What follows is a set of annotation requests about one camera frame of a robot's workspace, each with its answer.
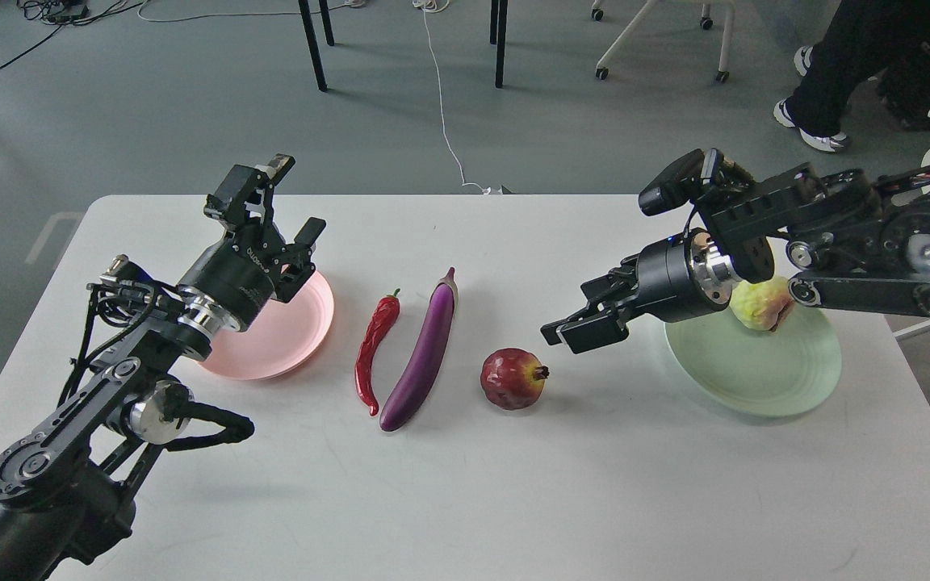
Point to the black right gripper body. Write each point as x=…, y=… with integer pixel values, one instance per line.
x=674, y=280

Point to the person legs in black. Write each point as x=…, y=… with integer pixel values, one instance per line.
x=862, y=39

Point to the black equipment case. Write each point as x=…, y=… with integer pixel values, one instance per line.
x=929, y=89

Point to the green yellow cabbage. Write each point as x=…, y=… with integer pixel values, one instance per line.
x=762, y=306

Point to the pink plate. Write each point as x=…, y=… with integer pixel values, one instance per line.
x=282, y=337

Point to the red pomegranate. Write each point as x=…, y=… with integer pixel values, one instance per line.
x=513, y=379

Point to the white office chair base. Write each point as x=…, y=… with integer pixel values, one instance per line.
x=711, y=12

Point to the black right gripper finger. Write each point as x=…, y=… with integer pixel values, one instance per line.
x=612, y=297
x=588, y=330

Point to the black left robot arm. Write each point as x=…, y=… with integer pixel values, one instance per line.
x=67, y=488

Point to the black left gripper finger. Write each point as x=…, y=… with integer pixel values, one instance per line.
x=293, y=266
x=243, y=202

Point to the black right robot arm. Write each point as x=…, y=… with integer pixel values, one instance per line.
x=858, y=245

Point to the black table leg left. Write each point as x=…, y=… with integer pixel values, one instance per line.
x=312, y=39

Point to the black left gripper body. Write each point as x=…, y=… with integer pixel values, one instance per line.
x=235, y=274

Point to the black table leg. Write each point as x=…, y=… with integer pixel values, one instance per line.
x=497, y=29
x=312, y=39

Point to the red chili pepper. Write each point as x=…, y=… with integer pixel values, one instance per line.
x=383, y=317

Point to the black table leg right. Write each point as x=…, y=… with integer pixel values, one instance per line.
x=497, y=29

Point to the purple eggplant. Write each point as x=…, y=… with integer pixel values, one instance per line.
x=424, y=364

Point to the green plate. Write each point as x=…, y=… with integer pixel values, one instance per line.
x=766, y=374

